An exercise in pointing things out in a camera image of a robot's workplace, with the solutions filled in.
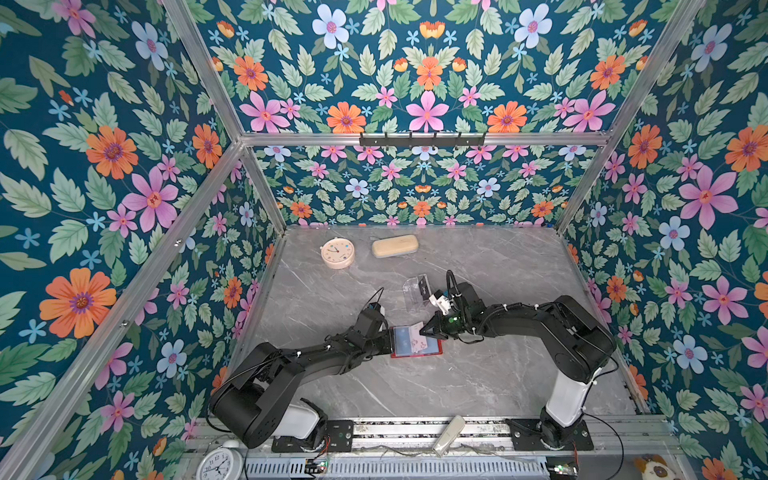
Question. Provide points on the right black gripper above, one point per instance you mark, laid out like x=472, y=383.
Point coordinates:
x=438, y=326

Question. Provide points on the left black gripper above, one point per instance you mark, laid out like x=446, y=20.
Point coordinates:
x=388, y=342

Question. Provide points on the red card holder wallet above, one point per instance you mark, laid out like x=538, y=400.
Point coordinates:
x=408, y=342

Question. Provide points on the pink floral credit card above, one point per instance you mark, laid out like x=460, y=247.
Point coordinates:
x=418, y=342

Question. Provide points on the black credit card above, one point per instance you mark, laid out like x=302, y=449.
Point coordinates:
x=424, y=287

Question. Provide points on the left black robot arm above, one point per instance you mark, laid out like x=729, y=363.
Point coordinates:
x=254, y=401

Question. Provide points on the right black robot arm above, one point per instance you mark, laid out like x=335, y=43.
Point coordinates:
x=578, y=344

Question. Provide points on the white remote control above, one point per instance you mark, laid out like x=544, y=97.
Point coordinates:
x=449, y=435

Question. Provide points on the pink round clock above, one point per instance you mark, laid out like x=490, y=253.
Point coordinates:
x=338, y=253

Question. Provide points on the white alarm clock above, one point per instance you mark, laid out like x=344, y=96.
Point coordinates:
x=221, y=464

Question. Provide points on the plush toy animal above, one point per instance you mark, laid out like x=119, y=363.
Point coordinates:
x=654, y=467

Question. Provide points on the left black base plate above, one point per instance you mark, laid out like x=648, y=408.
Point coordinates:
x=327, y=436

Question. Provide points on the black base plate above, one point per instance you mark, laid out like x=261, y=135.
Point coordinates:
x=327, y=436
x=522, y=435

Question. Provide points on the white perforated cable duct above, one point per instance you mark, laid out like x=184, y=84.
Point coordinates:
x=396, y=468

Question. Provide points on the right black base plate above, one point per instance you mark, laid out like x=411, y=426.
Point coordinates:
x=522, y=435

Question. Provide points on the black hook rail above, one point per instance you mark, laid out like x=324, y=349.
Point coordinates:
x=411, y=139

